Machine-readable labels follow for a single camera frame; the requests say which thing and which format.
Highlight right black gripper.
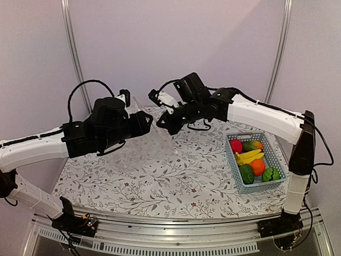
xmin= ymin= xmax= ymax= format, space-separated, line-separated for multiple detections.
xmin=157 ymin=99 xmax=203 ymax=134

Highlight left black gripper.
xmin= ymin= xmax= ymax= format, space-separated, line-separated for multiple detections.
xmin=100 ymin=110 xmax=153 ymax=150

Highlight clear zip top bag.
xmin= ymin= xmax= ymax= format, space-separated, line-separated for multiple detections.
xmin=104 ymin=97 xmax=178 ymax=170

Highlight red toy apple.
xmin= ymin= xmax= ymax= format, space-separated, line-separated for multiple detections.
xmin=229 ymin=139 xmax=243 ymax=154

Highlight yellow toy bananas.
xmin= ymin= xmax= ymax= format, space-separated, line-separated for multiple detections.
xmin=234 ymin=149 xmax=265 ymax=166

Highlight green toy bell pepper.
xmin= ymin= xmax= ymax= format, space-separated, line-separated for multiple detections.
xmin=239 ymin=164 xmax=255 ymax=185

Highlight light blue plastic basket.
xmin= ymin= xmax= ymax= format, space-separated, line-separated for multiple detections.
xmin=226 ymin=132 xmax=287 ymax=194

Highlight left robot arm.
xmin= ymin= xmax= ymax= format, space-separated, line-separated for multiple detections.
xmin=1 ymin=95 xmax=153 ymax=231

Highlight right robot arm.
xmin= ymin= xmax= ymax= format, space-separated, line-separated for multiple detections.
xmin=148 ymin=73 xmax=315 ymax=233

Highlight floral tablecloth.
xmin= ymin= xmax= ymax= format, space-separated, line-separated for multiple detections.
xmin=53 ymin=120 xmax=288 ymax=219

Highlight green orange toy mango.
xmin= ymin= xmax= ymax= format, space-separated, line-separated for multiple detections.
xmin=242 ymin=140 xmax=263 ymax=152

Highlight orange toy orange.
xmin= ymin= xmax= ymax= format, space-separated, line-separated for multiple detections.
xmin=249 ymin=159 xmax=266 ymax=177

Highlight green toy watermelon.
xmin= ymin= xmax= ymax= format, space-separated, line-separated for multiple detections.
xmin=262 ymin=167 xmax=280 ymax=182

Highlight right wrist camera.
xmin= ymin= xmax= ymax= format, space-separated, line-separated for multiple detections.
xmin=148 ymin=89 xmax=180 ymax=108

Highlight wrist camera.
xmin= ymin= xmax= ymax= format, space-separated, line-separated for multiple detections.
xmin=148 ymin=89 xmax=180 ymax=108
xmin=115 ymin=89 xmax=131 ymax=108

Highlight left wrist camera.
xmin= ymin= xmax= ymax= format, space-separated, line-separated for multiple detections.
xmin=115 ymin=89 xmax=131 ymax=108

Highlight left black cable loop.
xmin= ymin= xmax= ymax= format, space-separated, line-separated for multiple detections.
xmin=67 ymin=79 xmax=115 ymax=121

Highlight aluminium front rail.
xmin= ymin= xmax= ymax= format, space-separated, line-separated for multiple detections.
xmin=22 ymin=210 xmax=334 ymax=256

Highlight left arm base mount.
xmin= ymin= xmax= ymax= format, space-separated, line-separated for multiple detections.
xmin=52 ymin=197 xmax=99 ymax=237

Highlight left aluminium post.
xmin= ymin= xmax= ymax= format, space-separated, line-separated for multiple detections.
xmin=60 ymin=0 xmax=92 ymax=113

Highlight aluminium post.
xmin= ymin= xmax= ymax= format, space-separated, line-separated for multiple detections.
xmin=264 ymin=0 xmax=293 ymax=103
xmin=60 ymin=0 xmax=92 ymax=113

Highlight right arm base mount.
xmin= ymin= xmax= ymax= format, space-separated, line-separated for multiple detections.
xmin=257 ymin=211 xmax=303 ymax=251

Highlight right aluminium post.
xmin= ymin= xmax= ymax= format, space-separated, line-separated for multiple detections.
xmin=264 ymin=0 xmax=293 ymax=103

